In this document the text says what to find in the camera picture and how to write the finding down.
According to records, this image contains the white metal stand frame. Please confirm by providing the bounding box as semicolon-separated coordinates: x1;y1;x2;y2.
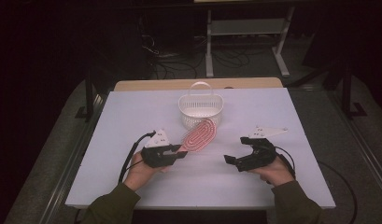
205;6;296;78

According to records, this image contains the tangle of black cables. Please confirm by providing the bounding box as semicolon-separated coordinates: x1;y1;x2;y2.
137;17;252;80

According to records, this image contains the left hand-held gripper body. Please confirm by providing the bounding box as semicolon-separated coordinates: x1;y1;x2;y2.
140;128;181;170

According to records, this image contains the thin black floor cable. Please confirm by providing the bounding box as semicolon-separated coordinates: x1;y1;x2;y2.
317;160;359;224

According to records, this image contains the white plastic basket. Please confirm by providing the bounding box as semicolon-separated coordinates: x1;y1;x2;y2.
177;81;225;132

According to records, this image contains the person's left hand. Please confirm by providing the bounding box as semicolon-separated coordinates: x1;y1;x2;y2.
122;150;170;192

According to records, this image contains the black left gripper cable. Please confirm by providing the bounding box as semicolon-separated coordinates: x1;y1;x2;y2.
117;131;157;185

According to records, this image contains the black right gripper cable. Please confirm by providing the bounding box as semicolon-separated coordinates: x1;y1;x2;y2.
274;145;297;182

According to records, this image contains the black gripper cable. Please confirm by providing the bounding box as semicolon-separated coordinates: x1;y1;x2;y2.
274;145;297;182
117;131;157;185

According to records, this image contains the pink hairbrush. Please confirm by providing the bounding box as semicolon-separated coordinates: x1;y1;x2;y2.
162;118;219;157

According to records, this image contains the black metal stand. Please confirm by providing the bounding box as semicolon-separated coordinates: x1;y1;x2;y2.
340;57;369;121
74;70;97;123

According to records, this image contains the person's right hand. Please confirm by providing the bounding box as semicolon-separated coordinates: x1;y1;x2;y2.
247;154;296;189

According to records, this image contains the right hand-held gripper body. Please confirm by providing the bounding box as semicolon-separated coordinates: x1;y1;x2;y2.
237;125;289;173

